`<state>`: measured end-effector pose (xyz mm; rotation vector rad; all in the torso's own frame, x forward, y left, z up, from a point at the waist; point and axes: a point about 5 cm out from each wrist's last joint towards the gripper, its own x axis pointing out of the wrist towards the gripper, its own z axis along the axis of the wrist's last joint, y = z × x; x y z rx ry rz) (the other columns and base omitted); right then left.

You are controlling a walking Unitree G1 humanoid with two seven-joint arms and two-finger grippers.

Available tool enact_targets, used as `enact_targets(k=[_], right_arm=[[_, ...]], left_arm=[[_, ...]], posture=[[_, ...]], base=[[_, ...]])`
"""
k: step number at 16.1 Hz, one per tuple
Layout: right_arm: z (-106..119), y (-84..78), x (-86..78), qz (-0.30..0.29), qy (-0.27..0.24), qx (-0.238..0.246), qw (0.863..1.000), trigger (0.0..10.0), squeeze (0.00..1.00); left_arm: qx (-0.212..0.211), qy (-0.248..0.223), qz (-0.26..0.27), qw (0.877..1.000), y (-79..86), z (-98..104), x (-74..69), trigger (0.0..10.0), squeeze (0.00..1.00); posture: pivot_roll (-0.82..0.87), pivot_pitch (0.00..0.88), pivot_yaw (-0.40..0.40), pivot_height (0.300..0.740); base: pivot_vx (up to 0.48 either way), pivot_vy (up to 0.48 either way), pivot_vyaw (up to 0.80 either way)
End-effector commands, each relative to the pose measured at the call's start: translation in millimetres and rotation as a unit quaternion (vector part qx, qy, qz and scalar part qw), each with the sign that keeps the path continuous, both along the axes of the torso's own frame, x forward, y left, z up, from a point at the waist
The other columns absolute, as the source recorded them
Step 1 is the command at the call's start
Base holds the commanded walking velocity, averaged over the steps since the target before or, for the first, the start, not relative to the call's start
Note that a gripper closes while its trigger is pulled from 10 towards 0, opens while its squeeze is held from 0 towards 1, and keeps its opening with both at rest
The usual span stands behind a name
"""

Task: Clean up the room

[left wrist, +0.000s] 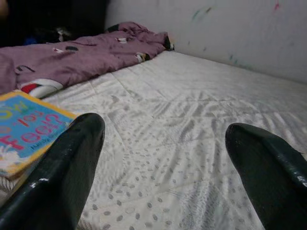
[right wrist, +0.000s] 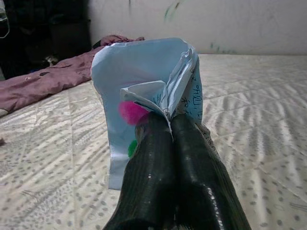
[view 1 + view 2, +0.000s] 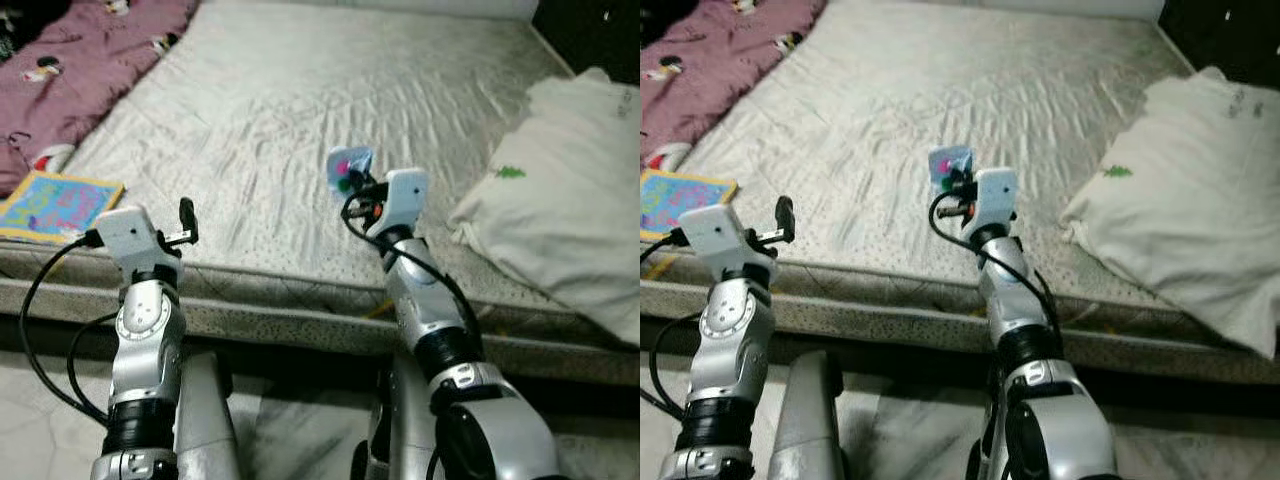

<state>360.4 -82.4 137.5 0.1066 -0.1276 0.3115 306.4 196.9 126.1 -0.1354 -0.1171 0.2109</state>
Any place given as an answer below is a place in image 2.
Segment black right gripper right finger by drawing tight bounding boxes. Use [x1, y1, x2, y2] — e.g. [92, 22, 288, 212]
[171, 114, 252, 230]

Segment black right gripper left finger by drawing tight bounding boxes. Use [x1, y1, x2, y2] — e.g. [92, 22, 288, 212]
[102, 112, 178, 230]

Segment light blue paper card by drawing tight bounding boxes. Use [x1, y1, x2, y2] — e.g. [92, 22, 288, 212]
[92, 36, 225, 191]

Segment mauve cartoon print blanket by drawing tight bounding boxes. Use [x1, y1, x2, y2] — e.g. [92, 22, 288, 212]
[0, 35, 146, 118]

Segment black cabinet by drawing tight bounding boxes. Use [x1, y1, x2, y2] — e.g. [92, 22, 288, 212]
[0, 0, 93, 81]

